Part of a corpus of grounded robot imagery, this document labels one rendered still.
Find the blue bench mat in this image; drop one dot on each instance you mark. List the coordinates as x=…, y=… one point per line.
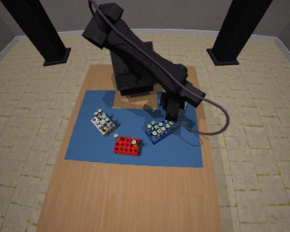
x=179, y=149

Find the red tube rack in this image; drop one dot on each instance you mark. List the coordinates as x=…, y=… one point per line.
x=127, y=145

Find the white tube cap with printed label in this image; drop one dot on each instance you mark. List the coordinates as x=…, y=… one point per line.
x=153, y=124

